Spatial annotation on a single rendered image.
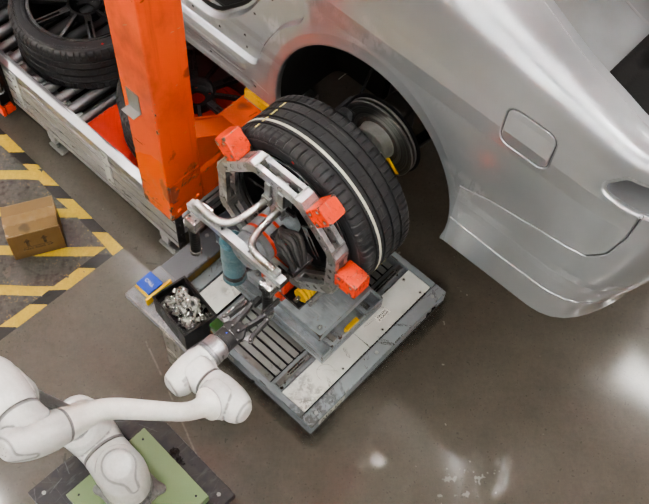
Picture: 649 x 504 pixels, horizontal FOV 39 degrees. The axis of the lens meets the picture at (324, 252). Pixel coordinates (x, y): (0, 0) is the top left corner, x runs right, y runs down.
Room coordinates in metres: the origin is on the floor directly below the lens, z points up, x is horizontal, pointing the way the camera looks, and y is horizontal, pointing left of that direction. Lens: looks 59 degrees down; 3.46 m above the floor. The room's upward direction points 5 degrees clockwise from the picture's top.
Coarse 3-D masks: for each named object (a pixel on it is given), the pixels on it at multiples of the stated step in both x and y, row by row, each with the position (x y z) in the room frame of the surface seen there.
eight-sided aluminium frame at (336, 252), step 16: (224, 160) 1.79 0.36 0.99; (240, 160) 1.73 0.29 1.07; (256, 160) 1.71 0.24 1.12; (272, 160) 1.71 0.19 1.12; (224, 176) 1.78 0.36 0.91; (272, 176) 1.65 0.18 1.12; (288, 176) 1.66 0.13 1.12; (224, 192) 1.78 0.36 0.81; (288, 192) 1.60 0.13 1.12; (304, 192) 1.60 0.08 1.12; (240, 208) 1.79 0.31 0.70; (304, 208) 1.55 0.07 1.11; (240, 224) 1.73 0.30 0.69; (320, 240) 1.51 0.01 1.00; (336, 240) 1.52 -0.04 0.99; (336, 256) 1.48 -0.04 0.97; (304, 272) 1.60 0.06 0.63; (320, 272) 1.57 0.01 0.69; (304, 288) 1.54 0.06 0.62; (320, 288) 1.50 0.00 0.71; (336, 288) 1.48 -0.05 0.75
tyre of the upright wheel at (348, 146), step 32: (288, 96) 2.00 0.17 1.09; (256, 128) 1.83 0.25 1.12; (288, 128) 1.81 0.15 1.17; (320, 128) 1.81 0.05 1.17; (352, 128) 1.82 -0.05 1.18; (288, 160) 1.71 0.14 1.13; (320, 160) 1.69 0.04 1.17; (352, 160) 1.72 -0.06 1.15; (384, 160) 1.75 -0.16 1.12; (320, 192) 1.62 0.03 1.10; (352, 192) 1.62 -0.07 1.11; (384, 192) 1.67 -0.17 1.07; (352, 224) 1.55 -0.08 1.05; (384, 224) 1.60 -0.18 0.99; (352, 256) 1.53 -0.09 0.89; (384, 256) 1.57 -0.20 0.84
